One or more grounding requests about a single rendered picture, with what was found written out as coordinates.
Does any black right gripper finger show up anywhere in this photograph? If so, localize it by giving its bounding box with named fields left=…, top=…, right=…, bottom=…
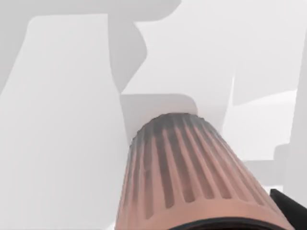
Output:
left=270, top=188, right=307, bottom=230

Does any ribbed terracotta plant pot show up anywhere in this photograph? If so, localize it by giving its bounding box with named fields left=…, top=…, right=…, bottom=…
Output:
left=113, top=113, right=296, bottom=230

